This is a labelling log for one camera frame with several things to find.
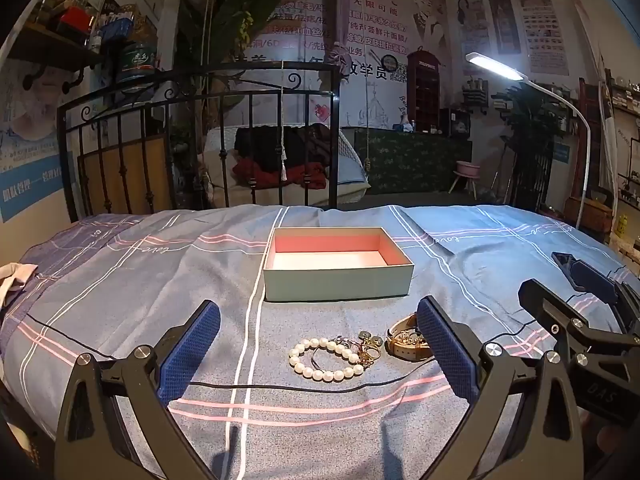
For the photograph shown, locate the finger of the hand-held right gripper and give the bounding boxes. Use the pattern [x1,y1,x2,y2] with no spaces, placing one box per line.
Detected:
[572,259,640,336]
[519,279,603,361]

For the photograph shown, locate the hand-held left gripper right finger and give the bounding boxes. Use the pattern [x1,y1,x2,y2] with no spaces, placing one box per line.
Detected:
[416,296,586,480]

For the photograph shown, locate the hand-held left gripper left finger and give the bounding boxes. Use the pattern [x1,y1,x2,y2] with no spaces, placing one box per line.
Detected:
[54,300,222,480]

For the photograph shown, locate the beige strap wristwatch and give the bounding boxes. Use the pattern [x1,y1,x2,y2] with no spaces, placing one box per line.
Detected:
[386,312,434,361]

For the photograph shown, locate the gold ring with stones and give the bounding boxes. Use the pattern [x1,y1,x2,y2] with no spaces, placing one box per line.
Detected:
[357,331,384,367]

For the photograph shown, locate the white pearl bracelet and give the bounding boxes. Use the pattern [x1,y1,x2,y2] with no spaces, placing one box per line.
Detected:
[288,338,365,383]

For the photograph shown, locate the thin metal bangle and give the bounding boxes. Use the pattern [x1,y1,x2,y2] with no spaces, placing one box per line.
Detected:
[309,342,361,362]

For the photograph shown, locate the pale green box pink inside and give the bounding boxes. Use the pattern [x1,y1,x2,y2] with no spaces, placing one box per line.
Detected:
[262,226,415,303]

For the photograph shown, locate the blue striped bed sheet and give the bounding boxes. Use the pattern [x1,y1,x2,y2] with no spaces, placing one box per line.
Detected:
[0,202,640,480]

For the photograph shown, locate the wooden display shelf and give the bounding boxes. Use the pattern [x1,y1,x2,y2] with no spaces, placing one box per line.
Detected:
[565,77,640,246]

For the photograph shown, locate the pink stool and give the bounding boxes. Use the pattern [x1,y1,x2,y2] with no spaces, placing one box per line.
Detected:
[448,160,482,195]

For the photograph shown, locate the white floor lamp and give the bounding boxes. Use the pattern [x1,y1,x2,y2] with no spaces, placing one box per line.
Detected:
[465,51,594,231]

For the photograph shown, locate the white wicker chair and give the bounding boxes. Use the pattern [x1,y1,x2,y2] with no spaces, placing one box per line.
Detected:
[200,125,372,209]

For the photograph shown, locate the red cloth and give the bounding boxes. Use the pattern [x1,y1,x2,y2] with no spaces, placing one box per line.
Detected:
[230,157,329,190]

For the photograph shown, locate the beige cloth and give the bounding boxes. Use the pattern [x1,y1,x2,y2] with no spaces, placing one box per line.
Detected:
[0,262,39,307]

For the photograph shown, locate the green patterned counter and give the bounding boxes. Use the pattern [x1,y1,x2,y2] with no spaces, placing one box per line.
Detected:
[354,127,474,195]

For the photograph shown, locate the dark clothes pile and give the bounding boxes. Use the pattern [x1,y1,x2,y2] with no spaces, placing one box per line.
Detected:
[234,123,332,172]

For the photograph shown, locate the red phone booth cabinet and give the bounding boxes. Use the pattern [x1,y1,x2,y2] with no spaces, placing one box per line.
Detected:
[406,50,444,134]

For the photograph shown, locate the wide portrait chart poster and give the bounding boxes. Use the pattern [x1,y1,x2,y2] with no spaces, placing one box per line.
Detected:
[515,0,572,77]

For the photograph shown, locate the green paint can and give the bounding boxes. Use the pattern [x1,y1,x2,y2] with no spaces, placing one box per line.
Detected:
[116,40,157,84]

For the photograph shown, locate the black cable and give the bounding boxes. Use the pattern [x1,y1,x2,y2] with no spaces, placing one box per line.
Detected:
[24,314,551,392]

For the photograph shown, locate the black iron bed frame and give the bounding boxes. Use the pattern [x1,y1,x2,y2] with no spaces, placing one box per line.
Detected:
[56,60,342,223]

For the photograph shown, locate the hanging white tassel rope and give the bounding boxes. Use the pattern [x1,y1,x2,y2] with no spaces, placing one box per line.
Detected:
[277,60,291,182]

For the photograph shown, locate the blue and white wall poster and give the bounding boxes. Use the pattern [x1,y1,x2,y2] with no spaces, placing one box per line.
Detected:
[0,74,77,224]

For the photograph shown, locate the dark narrow wall poster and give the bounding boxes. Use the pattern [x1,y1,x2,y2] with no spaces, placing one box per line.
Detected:
[487,0,522,72]

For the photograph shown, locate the narrow portrait wall poster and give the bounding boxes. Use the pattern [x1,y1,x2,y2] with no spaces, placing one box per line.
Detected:
[457,0,489,77]

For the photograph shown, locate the large wall poster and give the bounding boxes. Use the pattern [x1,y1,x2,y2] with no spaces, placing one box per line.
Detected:
[338,0,447,86]

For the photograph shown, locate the wall shelf with supplies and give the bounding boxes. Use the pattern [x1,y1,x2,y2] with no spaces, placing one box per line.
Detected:
[9,0,162,96]

